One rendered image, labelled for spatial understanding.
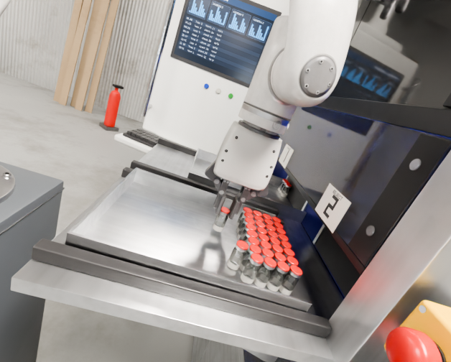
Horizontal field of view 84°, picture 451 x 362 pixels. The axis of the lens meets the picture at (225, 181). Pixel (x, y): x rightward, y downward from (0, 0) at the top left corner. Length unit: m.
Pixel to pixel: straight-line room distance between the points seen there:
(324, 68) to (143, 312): 0.35
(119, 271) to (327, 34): 0.36
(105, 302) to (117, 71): 4.80
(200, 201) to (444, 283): 0.43
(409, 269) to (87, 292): 0.36
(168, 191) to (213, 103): 0.71
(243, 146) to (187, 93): 0.86
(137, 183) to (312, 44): 0.43
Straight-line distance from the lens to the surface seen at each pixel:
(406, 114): 0.44
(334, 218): 0.47
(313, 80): 0.33
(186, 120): 1.25
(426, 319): 0.32
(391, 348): 0.31
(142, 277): 0.35
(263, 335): 0.38
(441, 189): 0.35
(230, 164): 0.42
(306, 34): 0.33
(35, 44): 5.61
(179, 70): 1.26
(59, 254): 0.36
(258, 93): 0.40
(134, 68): 4.95
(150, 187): 0.59
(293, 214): 0.72
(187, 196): 0.58
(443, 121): 0.39
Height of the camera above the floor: 1.14
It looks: 20 degrees down
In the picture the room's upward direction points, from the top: 22 degrees clockwise
